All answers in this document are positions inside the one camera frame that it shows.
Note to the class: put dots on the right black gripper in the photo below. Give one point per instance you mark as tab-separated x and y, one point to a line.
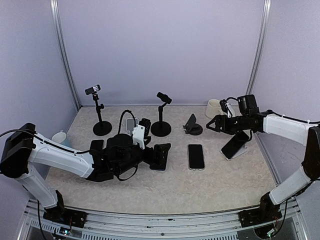
225	127

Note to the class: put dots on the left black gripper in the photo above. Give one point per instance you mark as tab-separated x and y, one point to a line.
149	157

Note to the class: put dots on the blue-edged black smartphone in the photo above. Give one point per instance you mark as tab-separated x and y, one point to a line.
160	162

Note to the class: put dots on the white folding phone stand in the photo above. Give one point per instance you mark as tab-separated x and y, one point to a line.
130	124

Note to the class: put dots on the small black disc phone stand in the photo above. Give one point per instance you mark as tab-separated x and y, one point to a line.
192	127

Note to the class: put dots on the black round-base phone stand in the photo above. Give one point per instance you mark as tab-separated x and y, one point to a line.
102	127

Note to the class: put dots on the black smartphone white back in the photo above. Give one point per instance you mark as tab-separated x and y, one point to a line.
97	145

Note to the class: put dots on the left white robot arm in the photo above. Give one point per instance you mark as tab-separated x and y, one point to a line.
25	147

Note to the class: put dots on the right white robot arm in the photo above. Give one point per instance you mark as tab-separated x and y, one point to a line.
304	135

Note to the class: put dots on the cream ceramic mug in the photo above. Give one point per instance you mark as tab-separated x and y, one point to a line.
213	108

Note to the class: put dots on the light blue plastic cup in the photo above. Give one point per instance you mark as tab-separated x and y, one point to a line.
61	141

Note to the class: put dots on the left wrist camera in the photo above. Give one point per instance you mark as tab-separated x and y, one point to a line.
138	135

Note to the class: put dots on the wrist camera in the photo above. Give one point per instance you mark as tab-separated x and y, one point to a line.
138	135
227	108

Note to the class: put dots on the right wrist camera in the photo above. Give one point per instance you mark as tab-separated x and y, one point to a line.
227	108

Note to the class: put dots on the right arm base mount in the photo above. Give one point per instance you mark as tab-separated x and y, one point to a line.
256	216

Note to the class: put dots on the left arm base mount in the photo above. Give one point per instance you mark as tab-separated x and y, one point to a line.
70	217

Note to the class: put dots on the right aluminium frame post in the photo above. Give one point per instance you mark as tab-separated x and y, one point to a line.
260	45

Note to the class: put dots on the aluminium frame post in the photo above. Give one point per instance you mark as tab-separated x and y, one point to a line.
63	52
260	45

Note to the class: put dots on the front aluminium rail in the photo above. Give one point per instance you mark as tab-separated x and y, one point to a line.
219	225

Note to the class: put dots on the left aluminium frame post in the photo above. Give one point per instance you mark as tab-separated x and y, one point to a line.
63	52

